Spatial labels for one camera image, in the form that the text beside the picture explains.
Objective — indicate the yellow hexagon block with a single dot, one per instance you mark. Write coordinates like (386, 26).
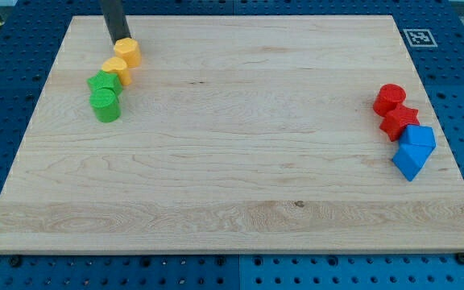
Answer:
(129, 50)

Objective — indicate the yellow heart block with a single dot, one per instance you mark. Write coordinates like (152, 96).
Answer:
(120, 67)

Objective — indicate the light wooden board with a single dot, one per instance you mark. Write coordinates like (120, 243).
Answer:
(238, 135)

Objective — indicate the green cylinder block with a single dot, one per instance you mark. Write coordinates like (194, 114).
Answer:
(105, 105)

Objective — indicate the green star block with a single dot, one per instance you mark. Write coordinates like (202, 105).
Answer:
(105, 80)

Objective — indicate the red star block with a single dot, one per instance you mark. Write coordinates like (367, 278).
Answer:
(395, 121)

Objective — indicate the red cylinder block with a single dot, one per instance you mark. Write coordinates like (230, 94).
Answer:
(388, 97)

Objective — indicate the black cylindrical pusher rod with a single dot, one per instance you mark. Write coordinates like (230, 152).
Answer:
(115, 19)

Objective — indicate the blue cube block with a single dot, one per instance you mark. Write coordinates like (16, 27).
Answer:
(410, 159)

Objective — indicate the blue pentagon block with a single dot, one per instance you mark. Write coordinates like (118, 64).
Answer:
(417, 135)

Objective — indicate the white fiducial marker tag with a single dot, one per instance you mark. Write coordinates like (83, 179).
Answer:
(420, 38)

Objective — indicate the black bolt front left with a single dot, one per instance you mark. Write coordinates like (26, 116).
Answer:
(15, 261)

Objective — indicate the black bolt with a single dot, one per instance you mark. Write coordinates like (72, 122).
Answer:
(459, 257)
(15, 261)

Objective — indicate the black bolt front right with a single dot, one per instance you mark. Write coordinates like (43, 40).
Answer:
(459, 257)

